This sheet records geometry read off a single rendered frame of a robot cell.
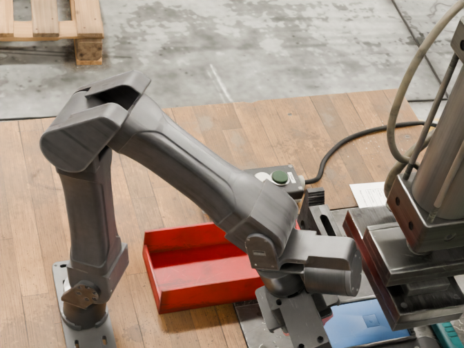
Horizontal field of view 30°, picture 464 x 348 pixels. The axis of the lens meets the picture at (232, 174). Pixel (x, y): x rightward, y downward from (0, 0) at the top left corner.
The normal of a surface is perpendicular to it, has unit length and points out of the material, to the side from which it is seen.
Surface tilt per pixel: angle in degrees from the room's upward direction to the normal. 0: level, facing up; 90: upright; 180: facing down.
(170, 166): 87
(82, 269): 90
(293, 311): 27
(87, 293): 90
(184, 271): 0
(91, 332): 0
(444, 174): 90
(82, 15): 0
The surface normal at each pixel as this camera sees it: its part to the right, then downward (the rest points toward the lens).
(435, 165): -0.84, 0.30
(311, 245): -0.22, -0.76
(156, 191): 0.15, -0.69
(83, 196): -0.26, 0.72
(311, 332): -0.29, -0.55
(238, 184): 0.54, -0.48
